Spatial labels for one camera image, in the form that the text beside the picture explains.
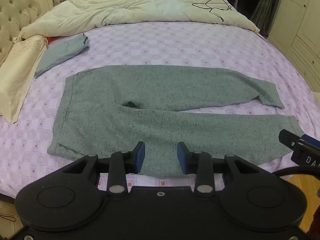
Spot thin black cable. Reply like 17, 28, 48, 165
192, 0, 233, 23

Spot purple patterned bed sheet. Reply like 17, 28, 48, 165
0, 20, 320, 198

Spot cream tufted headboard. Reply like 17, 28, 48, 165
0, 0, 54, 68

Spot cream duvet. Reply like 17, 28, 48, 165
14, 0, 261, 43

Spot cream wardrobe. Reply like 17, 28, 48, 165
267, 0, 320, 90

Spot gold satin pillow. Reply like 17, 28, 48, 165
0, 35, 48, 125

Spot blue-grey folded cloth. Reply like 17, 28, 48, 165
35, 33, 90, 78

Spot dark patterned curtain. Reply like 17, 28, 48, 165
255, 0, 278, 37

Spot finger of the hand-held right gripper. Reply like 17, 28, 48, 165
278, 129, 304, 153
300, 133, 320, 147

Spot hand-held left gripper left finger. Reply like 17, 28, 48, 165
61, 141, 146, 196

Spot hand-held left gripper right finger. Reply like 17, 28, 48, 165
176, 141, 261, 197

